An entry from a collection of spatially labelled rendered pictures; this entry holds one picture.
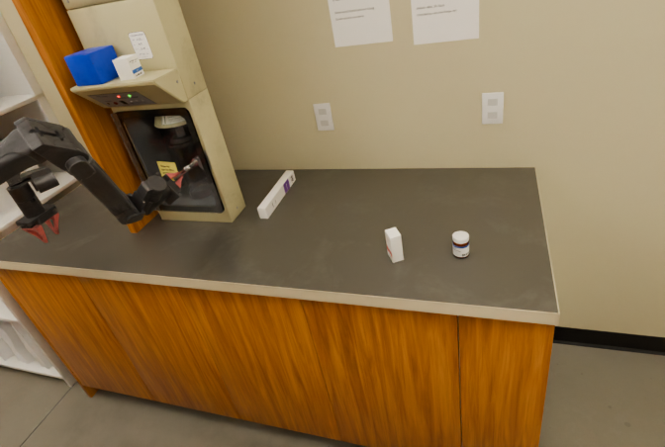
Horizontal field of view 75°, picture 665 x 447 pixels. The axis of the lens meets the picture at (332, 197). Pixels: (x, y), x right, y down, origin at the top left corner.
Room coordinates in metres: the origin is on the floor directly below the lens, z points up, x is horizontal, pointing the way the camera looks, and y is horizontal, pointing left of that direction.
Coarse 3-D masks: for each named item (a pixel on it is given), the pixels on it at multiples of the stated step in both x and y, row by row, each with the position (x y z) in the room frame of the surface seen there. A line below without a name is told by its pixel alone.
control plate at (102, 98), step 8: (88, 96) 1.38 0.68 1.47; (96, 96) 1.37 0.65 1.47; (104, 96) 1.36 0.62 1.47; (112, 96) 1.36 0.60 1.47; (120, 96) 1.35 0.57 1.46; (128, 96) 1.34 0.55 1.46; (136, 96) 1.33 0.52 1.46; (104, 104) 1.42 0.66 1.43; (112, 104) 1.41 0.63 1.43; (120, 104) 1.40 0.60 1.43; (128, 104) 1.39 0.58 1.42; (136, 104) 1.38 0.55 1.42; (144, 104) 1.38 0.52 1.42
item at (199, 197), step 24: (120, 120) 1.45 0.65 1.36; (144, 120) 1.41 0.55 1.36; (168, 120) 1.38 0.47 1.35; (144, 144) 1.43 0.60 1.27; (168, 144) 1.39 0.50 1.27; (192, 144) 1.35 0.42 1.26; (144, 168) 1.45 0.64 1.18; (192, 168) 1.37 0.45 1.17; (192, 192) 1.38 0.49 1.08; (216, 192) 1.34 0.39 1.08
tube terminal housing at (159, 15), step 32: (128, 0) 1.38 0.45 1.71; (160, 0) 1.38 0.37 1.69; (96, 32) 1.45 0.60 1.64; (128, 32) 1.40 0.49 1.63; (160, 32) 1.36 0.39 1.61; (160, 64) 1.37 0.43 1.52; (192, 64) 1.42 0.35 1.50; (192, 96) 1.37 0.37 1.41; (224, 160) 1.42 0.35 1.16; (224, 192) 1.36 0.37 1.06
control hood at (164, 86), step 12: (144, 72) 1.38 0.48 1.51; (156, 72) 1.34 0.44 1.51; (168, 72) 1.31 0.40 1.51; (108, 84) 1.31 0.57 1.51; (120, 84) 1.29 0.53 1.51; (132, 84) 1.28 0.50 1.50; (144, 84) 1.26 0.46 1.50; (156, 84) 1.25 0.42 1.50; (168, 84) 1.29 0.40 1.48; (180, 84) 1.34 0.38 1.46; (84, 96) 1.39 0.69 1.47; (144, 96) 1.33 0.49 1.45; (156, 96) 1.31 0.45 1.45; (168, 96) 1.30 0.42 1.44; (180, 96) 1.32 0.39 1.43
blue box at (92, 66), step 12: (96, 48) 1.39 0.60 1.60; (108, 48) 1.40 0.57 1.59; (72, 60) 1.36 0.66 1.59; (84, 60) 1.34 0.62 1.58; (96, 60) 1.34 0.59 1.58; (108, 60) 1.38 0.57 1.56; (72, 72) 1.36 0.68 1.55; (84, 72) 1.35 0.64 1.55; (96, 72) 1.33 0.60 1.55; (108, 72) 1.36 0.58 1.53; (84, 84) 1.35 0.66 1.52; (96, 84) 1.34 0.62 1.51
